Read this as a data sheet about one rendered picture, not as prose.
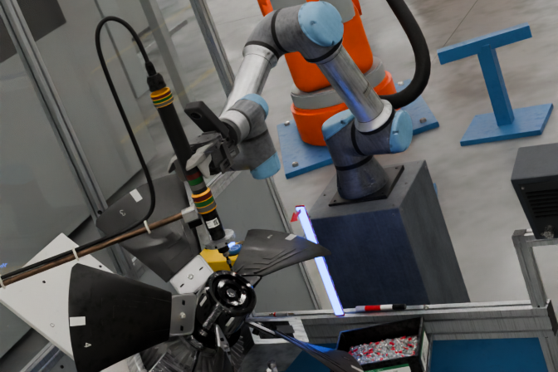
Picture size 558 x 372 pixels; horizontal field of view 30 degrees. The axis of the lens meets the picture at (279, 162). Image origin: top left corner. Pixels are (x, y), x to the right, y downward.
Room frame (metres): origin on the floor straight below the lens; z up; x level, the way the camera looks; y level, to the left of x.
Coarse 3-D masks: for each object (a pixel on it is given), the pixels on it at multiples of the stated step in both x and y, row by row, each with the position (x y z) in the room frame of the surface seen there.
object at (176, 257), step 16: (176, 176) 2.28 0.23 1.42; (144, 192) 2.25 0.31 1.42; (160, 192) 2.25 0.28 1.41; (176, 192) 2.24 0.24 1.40; (112, 208) 2.23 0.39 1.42; (128, 208) 2.23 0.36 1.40; (144, 208) 2.22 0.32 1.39; (160, 208) 2.21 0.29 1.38; (176, 208) 2.21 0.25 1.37; (96, 224) 2.21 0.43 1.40; (112, 224) 2.21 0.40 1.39; (128, 224) 2.20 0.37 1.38; (176, 224) 2.17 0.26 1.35; (128, 240) 2.18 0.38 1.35; (144, 240) 2.17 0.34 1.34; (160, 240) 2.16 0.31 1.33; (176, 240) 2.14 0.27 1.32; (192, 240) 2.14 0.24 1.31; (144, 256) 2.15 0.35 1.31; (160, 256) 2.14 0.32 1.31; (176, 256) 2.12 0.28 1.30; (192, 256) 2.11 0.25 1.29; (160, 272) 2.11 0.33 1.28; (176, 272) 2.10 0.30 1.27
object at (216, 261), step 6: (204, 252) 2.61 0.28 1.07; (210, 252) 2.60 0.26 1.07; (216, 252) 2.59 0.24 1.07; (228, 252) 2.56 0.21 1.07; (204, 258) 2.58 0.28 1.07; (210, 258) 2.56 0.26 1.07; (216, 258) 2.55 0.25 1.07; (222, 258) 2.54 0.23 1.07; (234, 258) 2.51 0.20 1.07; (210, 264) 2.54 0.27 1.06; (216, 264) 2.53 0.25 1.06; (222, 264) 2.52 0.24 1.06; (216, 270) 2.54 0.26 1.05; (228, 270) 2.52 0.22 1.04
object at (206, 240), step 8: (184, 208) 2.13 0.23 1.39; (184, 216) 2.10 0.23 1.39; (192, 216) 2.10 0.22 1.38; (200, 216) 2.12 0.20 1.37; (192, 224) 2.09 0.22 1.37; (200, 224) 2.09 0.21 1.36; (200, 232) 2.10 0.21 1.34; (232, 232) 2.11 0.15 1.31; (208, 240) 2.10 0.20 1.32; (224, 240) 2.09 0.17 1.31; (232, 240) 2.09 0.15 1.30; (208, 248) 2.09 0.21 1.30; (216, 248) 2.08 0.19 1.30
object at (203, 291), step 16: (224, 272) 2.05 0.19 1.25; (208, 288) 1.99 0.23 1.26; (224, 288) 2.02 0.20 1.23; (240, 288) 2.03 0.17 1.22; (208, 304) 1.97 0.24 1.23; (224, 304) 1.98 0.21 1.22; (240, 304) 1.99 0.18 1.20; (208, 320) 1.98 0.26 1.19; (224, 320) 1.96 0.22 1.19; (240, 320) 1.97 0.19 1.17; (192, 336) 2.00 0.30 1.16; (208, 336) 2.01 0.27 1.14
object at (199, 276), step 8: (200, 256) 2.11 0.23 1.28; (192, 264) 2.10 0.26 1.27; (200, 264) 2.10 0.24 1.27; (184, 272) 2.10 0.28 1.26; (192, 272) 2.09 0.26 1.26; (200, 272) 2.09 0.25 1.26; (208, 272) 2.08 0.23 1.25; (176, 280) 2.10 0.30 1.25; (184, 280) 2.09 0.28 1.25; (192, 280) 2.08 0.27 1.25; (200, 280) 2.07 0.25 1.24; (176, 288) 2.08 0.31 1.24; (184, 288) 2.08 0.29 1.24; (192, 288) 2.07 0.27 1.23
